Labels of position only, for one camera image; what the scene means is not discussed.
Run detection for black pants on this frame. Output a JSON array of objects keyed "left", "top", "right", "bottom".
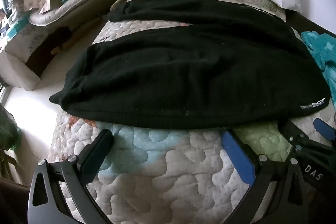
[{"left": 49, "top": 0, "right": 332, "bottom": 129}]

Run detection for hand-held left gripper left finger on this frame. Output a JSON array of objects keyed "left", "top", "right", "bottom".
[{"left": 28, "top": 129, "right": 114, "bottom": 224}]

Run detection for teal star towel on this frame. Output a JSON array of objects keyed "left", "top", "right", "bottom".
[{"left": 301, "top": 31, "right": 336, "bottom": 109}]

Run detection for dark green bag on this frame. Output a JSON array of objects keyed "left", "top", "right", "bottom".
[{"left": 0, "top": 103, "right": 23, "bottom": 152}]

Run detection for open cardboard box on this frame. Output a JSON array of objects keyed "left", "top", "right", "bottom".
[{"left": 0, "top": 11, "right": 75, "bottom": 91}]

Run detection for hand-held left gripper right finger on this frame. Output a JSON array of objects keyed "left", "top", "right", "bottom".
[{"left": 221, "top": 130, "right": 309, "bottom": 224}]

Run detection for quilted patchwork blanket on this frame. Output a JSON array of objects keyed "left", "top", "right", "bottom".
[{"left": 47, "top": 0, "right": 336, "bottom": 224}]

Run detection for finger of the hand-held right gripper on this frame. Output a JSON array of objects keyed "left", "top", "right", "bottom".
[
  {"left": 313, "top": 118, "right": 336, "bottom": 143},
  {"left": 277, "top": 119, "right": 311, "bottom": 151}
]

